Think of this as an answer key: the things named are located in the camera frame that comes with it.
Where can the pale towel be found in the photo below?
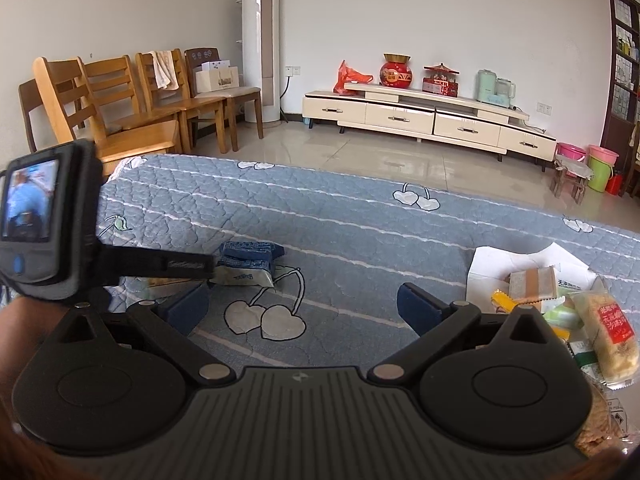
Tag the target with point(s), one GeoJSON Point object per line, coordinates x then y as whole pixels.
{"type": "Point", "coordinates": [165, 70]}

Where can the dark wooden display shelf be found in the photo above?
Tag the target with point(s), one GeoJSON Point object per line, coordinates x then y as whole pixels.
{"type": "Point", "coordinates": [612, 125]}

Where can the white cardboard box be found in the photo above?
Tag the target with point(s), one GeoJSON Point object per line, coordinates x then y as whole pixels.
{"type": "Point", "coordinates": [495, 265]}

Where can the small wooden stool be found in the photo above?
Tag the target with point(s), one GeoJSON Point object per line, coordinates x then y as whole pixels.
{"type": "Point", "coordinates": [570, 172]}

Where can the white gift bag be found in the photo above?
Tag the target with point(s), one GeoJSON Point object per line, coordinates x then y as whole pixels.
{"type": "Point", "coordinates": [217, 80]}

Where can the white standing air conditioner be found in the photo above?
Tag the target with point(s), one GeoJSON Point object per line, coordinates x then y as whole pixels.
{"type": "Point", "coordinates": [260, 35]}

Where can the bread packet with red label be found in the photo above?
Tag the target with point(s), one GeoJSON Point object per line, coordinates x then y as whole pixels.
{"type": "Point", "coordinates": [607, 335]}

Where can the yellow snack bag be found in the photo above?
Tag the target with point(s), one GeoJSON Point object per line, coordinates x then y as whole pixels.
{"type": "Point", "coordinates": [502, 301]}

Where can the cream tv cabinet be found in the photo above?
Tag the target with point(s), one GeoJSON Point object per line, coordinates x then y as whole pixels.
{"type": "Point", "coordinates": [400, 117]}

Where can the mint green kitchen appliance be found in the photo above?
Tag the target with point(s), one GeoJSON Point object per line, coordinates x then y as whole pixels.
{"type": "Point", "coordinates": [485, 85]}

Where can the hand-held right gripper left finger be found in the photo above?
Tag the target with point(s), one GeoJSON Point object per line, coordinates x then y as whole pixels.
{"type": "Point", "coordinates": [187, 305]}

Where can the white wall socket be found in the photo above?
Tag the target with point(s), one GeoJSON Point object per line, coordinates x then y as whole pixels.
{"type": "Point", "coordinates": [543, 107]}
{"type": "Point", "coordinates": [292, 70]}

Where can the pink plastic basin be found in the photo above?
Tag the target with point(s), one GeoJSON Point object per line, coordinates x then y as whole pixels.
{"type": "Point", "coordinates": [602, 152]}
{"type": "Point", "coordinates": [571, 151]}

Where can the dark green snack box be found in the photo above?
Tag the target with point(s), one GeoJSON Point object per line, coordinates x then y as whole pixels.
{"type": "Point", "coordinates": [585, 357]}

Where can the brown dining chair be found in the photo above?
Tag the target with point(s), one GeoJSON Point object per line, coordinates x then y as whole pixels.
{"type": "Point", "coordinates": [634, 160]}

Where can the person's left forearm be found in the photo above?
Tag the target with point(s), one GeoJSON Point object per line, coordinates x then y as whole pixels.
{"type": "Point", "coordinates": [17, 340]}

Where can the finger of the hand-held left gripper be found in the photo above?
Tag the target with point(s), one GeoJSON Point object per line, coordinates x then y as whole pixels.
{"type": "Point", "coordinates": [165, 262]}

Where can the clear wafer biscuit pack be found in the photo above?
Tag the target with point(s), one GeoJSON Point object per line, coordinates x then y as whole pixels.
{"type": "Point", "coordinates": [600, 425]}

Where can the light green snack packet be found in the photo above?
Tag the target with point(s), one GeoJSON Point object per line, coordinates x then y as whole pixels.
{"type": "Point", "coordinates": [562, 316]}

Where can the red gift box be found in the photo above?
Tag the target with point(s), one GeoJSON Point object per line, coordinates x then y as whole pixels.
{"type": "Point", "coordinates": [440, 85]}

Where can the red plastic bag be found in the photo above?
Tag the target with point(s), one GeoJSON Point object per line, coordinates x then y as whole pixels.
{"type": "Point", "coordinates": [347, 80]}

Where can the red round jar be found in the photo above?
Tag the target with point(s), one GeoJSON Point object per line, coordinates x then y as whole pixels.
{"type": "Point", "coordinates": [396, 74]}

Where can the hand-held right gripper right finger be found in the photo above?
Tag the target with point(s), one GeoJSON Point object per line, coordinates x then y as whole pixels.
{"type": "Point", "coordinates": [417, 310]}

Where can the blue and white snack packet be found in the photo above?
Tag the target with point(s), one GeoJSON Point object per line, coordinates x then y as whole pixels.
{"type": "Point", "coordinates": [250, 251]}

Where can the small red bucket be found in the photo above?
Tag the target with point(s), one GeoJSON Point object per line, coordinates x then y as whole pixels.
{"type": "Point", "coordinates": [615, 183]}

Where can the dark wooden chair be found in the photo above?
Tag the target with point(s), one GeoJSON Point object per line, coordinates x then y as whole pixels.
{"type": "Point", "coordinates": [240, 95]}

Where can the orange striped snack packet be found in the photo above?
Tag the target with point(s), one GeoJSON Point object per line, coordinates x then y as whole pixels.
{"type": "Point", "coordinates": [532, 282]}

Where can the green plastic bucket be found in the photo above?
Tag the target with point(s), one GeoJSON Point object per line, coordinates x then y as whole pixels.
{"type": "Point", "coordinates": [600, 175]}

